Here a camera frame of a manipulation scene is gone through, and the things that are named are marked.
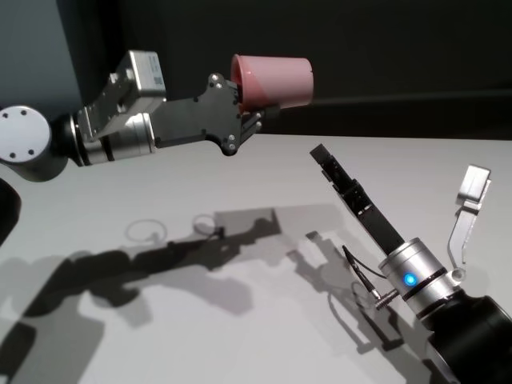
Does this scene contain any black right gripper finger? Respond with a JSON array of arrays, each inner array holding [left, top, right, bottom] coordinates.
[[309, 144, 363, 199]]

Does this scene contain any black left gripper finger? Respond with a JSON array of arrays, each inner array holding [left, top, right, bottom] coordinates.
[[238, 103, 282, 141], [223, 78, 246, 106]]

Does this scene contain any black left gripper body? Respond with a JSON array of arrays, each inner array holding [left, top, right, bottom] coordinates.
[[153, 71, 244, 157]]

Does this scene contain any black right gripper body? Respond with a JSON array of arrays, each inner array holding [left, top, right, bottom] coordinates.
[[342, 190, 406, 256]]

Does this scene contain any pink plastic cup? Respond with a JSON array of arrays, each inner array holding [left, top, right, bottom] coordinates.
[[230, 54, 315, 112]]

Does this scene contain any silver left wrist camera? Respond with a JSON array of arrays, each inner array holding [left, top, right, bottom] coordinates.
[[78, 50, 168, 143]]

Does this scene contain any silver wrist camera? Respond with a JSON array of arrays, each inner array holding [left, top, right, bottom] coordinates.
[[447, 164, 493, 281], [78, 50, 168, 143]]

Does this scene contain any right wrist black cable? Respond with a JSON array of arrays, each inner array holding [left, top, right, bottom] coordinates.
[[342, 245, 399, 311]]

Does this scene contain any thin grey horizontal frame rail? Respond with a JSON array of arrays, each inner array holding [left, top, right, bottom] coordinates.
[[275, 94, 512, 111]]

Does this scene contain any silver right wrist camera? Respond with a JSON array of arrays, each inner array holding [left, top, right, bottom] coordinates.
[[447, 164, 493, 281]]

